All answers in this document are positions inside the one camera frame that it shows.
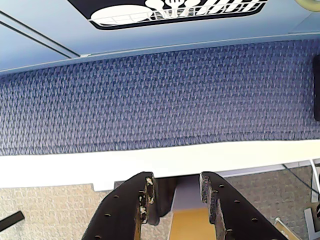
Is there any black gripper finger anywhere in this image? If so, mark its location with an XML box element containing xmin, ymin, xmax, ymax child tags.
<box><xmin>199</xmin><ymin>171</ymin><xmax>288</xmax><ymax>240</ymax></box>
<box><xmin>81</xmin><ymin>171</ymin><xmax>161</xmax><ymax>240</ymax></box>

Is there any wooden beam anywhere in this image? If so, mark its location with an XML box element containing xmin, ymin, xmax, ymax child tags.
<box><xmin>169</xmin><ymin>174</ymin><xmax>211</xmax><ymax>240</ymax></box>

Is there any black strip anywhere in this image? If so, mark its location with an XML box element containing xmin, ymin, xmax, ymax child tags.
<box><xmin>0</xmin><ymin>210</ymin><xmax>25</xmax><ymax>226</ymax></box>

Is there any black flat object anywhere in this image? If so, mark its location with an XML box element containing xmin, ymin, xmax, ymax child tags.
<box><xmin>312</xmin><ymin>54</ymin><xmax>320</xmax><ymax>121</ymax></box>

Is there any blue toy kitchen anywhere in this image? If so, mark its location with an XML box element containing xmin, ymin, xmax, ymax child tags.
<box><xmin>0</xmin><ymin>0</ymin><xmax>320</xmax><ymax>73</ymax></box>

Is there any cream round roll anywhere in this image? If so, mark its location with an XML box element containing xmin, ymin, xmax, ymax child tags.
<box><xmin>294</xmin><ymin>0</ymin><xmax>320</xmax><ymax>12</ymax></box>

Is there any thin black floor cable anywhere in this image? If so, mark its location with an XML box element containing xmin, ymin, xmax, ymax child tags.
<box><xmin>281</xmin><ymin>163</ymin><xmax>320</xmax><ymax>197</ymax></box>

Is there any grey metal bracket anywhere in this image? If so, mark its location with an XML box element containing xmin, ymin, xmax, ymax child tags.
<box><xmin>302</xmin><ymin>203</ymin><xmax>320</xmax><ymax>237</ymax></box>

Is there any white cable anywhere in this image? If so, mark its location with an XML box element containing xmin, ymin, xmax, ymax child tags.
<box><xmin>309</xmin><ymin>159</ymin><xmax>320</xmax><ymax>182</ymax></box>

